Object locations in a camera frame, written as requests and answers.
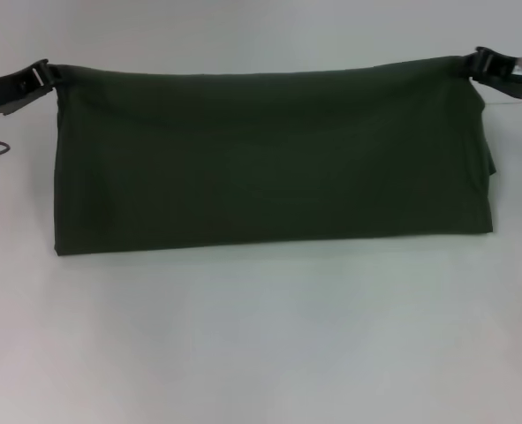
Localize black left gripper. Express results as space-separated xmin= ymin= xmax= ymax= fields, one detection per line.
xmin=0 ymin=58 xmax=65 ymax=118

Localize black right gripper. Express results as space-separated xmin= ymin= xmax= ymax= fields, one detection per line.
xmin=461 ymin=45 xmax=522 ymax=103

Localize dark green shirt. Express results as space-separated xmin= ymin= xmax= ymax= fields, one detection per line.
xmin=50 ymin=55 xmax=498 ymax=258

